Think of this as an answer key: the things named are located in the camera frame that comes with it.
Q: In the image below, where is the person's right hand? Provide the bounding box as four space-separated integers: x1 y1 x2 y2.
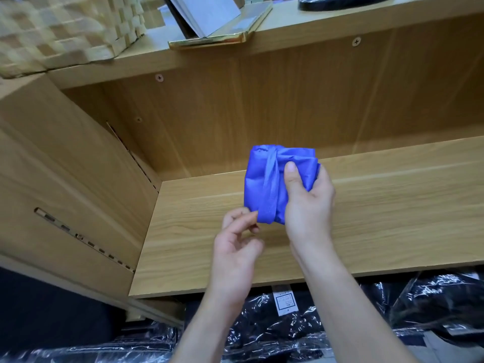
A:
283 161 337 262

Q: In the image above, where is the person's left hand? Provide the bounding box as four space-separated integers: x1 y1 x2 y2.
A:
208 208 266 303

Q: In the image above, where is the blue non-woven bag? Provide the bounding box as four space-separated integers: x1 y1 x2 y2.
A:
244 144 320 225

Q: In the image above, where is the wooden shelf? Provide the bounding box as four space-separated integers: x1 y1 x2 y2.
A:
0 0 484 326

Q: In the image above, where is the person's right forearm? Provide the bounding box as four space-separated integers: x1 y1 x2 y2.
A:
297 246 398 363

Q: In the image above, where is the person's left forearm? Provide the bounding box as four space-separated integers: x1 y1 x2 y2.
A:
170 287 247 363

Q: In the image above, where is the beige woven basket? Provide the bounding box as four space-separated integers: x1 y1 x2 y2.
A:
0 0 147 79

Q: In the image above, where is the white paper tag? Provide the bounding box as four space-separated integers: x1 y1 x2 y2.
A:
272 289 300 317

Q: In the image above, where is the black wrapped bag with tag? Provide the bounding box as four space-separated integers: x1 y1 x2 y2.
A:
227 287 379 363

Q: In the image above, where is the black plastic-wrapped bag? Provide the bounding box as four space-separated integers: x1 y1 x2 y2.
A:
363 268 484 346
0 321 183 363

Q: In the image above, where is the gold stand with white card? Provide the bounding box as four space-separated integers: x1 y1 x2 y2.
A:
168 0 273 50

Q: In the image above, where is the black round object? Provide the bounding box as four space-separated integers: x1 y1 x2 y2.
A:
297 0 396 12

